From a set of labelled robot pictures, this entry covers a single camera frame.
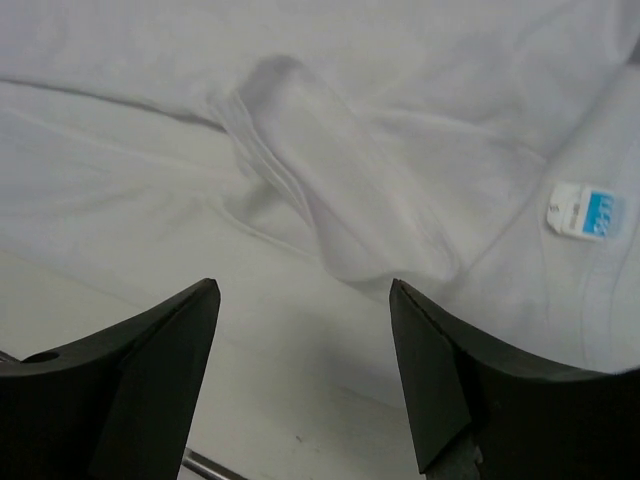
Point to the white t shirt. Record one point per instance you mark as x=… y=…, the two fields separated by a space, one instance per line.
x=307 y=153

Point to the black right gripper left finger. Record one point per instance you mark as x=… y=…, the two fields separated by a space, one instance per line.
x=117 y=404

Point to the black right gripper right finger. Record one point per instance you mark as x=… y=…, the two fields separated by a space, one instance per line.
x=480 y=408

